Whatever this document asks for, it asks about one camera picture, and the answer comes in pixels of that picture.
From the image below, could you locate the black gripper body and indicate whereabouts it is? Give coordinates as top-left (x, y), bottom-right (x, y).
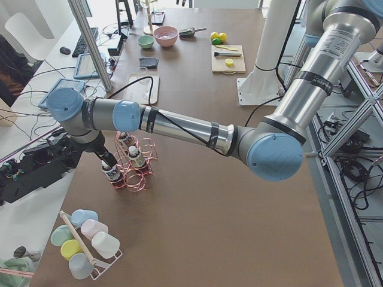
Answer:
top-left (86, 132), bottom-right (111, 159)

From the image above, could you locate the copper wire bottle basket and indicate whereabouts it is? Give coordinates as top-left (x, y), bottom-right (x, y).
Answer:
top-left (114, 132), bottom-right (158, 195)

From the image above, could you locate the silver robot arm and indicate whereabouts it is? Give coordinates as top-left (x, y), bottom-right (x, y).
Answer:
top-left (305, 0), bottom-right (328, 48)
top-left (47, 1), bottom-right (382, 181)

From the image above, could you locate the tea bottle white cap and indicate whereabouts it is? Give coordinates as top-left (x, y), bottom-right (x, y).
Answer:
top-left (128, 145), bottom-right (150, 175)
top-left (101, 161), bottom-right (124, 190)
top-left (117, 132), bottom-right (135, 150)

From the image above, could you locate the blue teach pendant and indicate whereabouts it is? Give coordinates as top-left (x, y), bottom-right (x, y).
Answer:
top-left (73, 53), bottom-right (99, 80)
top-left (38, 78), bottom-right (85, 111)

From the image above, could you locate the blue plastic cup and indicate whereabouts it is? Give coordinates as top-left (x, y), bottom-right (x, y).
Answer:
top-left (71, 209), bottom-right (99, 227)

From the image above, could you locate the pink plastic cup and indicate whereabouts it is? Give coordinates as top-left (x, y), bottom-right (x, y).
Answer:
top-left (80, 219), bottom-right (109, 240)

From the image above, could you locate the clear wine glass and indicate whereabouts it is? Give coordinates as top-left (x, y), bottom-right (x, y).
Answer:
top-left (136, 66), bottom-right (151, 99)

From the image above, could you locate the cream rabbit tray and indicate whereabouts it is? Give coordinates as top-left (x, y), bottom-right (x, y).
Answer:
top-left (123, 72), bottom-right (160, 105)

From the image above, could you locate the white plastic cup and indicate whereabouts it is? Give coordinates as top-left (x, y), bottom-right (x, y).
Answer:
top-left (91, 231), bottom-right (120, 259)

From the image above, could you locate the green plastic cup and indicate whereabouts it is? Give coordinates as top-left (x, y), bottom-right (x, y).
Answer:
top-left (50, 224), bottom-right (74, 246)

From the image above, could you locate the yellow plastic cup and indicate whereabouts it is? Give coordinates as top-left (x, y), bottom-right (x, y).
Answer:
top-left (60, 239), bottom-right (83, 261)

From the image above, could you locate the grey folded cloth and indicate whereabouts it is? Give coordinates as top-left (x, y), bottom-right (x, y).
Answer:
top-left (139, 57), bottom-right (159, 69)

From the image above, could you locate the black keyboard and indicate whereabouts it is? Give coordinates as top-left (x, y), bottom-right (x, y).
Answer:
top-left (72, 28), bottom-right (98, 58)

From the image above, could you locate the black computer mouse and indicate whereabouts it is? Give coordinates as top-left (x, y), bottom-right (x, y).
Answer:
top-left (59, 47), bottom-right (71, 55)

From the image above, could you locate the white cup rack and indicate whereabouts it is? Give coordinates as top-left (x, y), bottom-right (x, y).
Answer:
top-left (59, 210), bottom-right (123, 280)

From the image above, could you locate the grey plastic cup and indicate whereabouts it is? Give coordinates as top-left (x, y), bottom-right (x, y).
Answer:
top-left (69, 253), bottom-right (93, 280)

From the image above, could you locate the green bowl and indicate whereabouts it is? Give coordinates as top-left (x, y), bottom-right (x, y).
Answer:
top-left (137, 35), bottom-right (154, 49)

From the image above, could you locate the wooden cup stand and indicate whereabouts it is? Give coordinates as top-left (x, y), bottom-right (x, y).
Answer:
top-left (139, 0), bottom-right (158, 36)

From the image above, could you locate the steel jigger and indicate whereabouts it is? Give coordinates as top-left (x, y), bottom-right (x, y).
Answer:
top-left (13, 246), bottom-right (41, 262)

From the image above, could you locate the pink bowl of ice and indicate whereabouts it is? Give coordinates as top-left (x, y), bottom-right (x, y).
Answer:
top-left (153, 26), bottom-right (179, 47)

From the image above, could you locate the black glass rack tray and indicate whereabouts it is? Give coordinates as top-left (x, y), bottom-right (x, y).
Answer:
top-left (151, 11), bottom-right (165, 26)

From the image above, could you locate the bamboo cutting board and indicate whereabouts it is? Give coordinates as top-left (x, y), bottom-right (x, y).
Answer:
top-left (211, 45), bottom-right (246, 74)

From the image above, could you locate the metal ice scoop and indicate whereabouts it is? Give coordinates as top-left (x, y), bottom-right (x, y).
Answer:
top-left (179, 28), bottom-right (207, 38)

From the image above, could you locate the steel muddler black tip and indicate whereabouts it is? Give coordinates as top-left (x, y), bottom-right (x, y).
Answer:
top-left (214, 51), bottom-right (242, 57)

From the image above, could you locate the lemon half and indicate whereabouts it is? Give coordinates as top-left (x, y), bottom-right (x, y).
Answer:
top-left (225, 59), bottom-right (234, 67)

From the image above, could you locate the yellow plastic knife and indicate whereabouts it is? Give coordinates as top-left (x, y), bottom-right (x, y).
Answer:
top-left (215, 45), bottom-right (239, 51)

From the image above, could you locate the aluminium frame post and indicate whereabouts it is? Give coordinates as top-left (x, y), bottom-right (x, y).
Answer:
top-left (68, 0), bottom-right (113, 92)

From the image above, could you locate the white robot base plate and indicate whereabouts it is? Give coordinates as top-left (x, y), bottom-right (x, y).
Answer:
top-left (236, 77), bottom-right (282, 106)

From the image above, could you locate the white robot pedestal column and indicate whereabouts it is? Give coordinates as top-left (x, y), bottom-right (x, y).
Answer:
top-left (254, 1), bottom-right (301, 81)

